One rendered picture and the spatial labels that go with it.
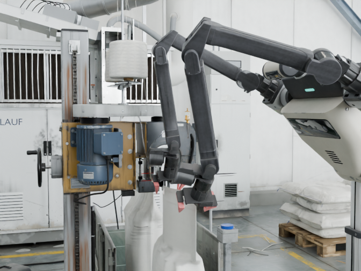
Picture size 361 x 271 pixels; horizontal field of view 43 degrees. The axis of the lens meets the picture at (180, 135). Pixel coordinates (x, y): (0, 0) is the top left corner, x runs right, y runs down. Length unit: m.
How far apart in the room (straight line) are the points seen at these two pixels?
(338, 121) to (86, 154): 0.98
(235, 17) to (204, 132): 5.39
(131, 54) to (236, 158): 4.22
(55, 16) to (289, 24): 3.74
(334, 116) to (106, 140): 0.86
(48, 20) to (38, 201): 1.79
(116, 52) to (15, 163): 3.06
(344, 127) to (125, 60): 0.91
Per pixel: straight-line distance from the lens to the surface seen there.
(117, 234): 3.87
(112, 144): 1.84
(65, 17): 4.61
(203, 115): 1.39
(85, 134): 1.89
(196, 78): 1.34
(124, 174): 2.12
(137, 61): 1.92
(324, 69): 1.34
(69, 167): 2.09
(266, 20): 6.94
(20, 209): 4.90
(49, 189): 4.85
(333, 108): 1.53
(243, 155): 6.04
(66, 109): 2.13
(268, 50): 1.33
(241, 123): 6.00
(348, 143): 1.59
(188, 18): 5.45
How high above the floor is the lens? 1.39
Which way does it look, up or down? 3 degrees down
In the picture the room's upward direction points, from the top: straight up
